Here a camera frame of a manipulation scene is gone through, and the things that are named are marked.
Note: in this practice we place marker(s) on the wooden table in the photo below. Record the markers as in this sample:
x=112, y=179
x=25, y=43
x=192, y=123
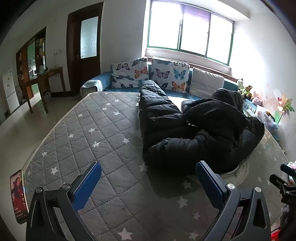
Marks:
x=44, y=75

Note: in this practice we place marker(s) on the brown plush bear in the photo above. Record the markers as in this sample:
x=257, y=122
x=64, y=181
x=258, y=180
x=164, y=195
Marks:
x=247, y=91

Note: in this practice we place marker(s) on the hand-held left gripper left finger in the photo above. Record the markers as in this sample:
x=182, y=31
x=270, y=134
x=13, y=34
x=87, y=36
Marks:
x=86, y=185

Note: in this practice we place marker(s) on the plain white pillow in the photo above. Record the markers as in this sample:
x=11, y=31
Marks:
x=205, y=82

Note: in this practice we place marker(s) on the blue sofa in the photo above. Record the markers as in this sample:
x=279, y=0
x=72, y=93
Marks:
x=105, y=77

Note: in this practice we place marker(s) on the wooden shelf unit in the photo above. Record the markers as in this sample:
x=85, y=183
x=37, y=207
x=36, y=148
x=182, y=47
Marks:
x=39, y=53

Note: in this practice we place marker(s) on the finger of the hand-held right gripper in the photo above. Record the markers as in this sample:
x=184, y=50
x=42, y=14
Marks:
x=286, y=168
x=277, y=182

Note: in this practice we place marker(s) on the clear plastic storage box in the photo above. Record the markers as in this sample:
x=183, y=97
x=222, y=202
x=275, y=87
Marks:
x=266, y=120

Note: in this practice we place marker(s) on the pink plush pig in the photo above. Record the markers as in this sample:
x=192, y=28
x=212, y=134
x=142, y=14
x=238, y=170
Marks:
x=256, y=100

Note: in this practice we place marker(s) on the smartphone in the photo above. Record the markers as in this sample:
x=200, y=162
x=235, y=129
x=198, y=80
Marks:
x=18, y=197

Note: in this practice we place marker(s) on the white fridge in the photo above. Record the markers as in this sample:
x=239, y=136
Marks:
x=10, y=92

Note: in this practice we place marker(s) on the black puffer jacket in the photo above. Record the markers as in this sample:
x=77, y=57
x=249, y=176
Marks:
x=161, y=115

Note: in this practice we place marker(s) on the green framed window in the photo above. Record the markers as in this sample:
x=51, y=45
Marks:
x=189, y=30

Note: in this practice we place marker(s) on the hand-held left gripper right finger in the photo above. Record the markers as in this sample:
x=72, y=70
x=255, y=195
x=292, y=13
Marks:
x=208, y=183

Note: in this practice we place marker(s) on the black and white plush cow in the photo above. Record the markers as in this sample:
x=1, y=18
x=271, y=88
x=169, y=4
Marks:
x=240, y=83

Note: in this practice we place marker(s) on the colourful pinwheel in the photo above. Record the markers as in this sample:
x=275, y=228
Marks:
x=284, y=105

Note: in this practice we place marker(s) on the dark wooden door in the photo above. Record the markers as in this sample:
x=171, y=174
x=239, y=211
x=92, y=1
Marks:
x=74, y=58

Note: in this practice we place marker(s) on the wide butterfly print pillow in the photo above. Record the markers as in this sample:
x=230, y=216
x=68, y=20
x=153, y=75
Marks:
x=129, y=71

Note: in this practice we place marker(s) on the grey star quilted mattress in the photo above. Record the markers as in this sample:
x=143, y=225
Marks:
x=92, y=129

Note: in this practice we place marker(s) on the square butterfly print pillow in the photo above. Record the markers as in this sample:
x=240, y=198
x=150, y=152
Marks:
x=170, y=74

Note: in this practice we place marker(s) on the light grey cloth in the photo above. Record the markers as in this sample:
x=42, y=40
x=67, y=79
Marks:
x=91, y=86

